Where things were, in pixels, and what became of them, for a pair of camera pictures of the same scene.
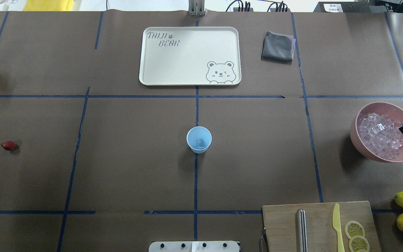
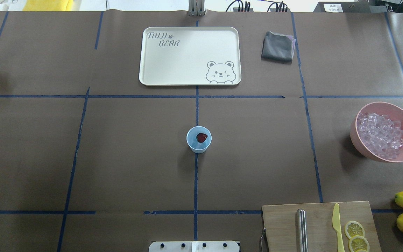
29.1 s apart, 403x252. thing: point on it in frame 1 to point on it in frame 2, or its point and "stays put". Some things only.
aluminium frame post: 196,8 stays put
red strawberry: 9,145 to 200,137
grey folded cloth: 277,48 stays put
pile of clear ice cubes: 381,134 stays put
